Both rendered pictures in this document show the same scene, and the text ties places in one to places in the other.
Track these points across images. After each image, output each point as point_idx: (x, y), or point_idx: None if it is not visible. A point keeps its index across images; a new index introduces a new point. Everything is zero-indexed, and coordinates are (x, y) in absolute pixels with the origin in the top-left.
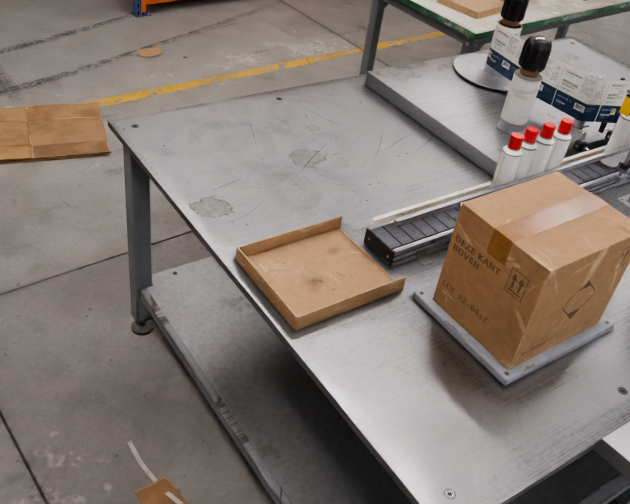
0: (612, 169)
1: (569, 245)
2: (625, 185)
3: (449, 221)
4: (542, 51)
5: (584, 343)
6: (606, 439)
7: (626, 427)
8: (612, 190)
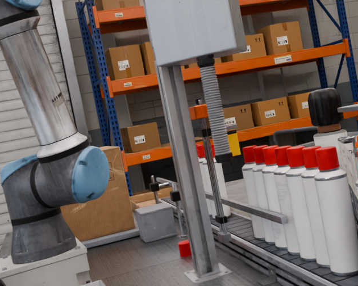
0: (252, 238)
1: None
2: (250, 269)
3: (180, 203)
4: (307, 101)
5: None
6: None
7: None
8: (238, 262)
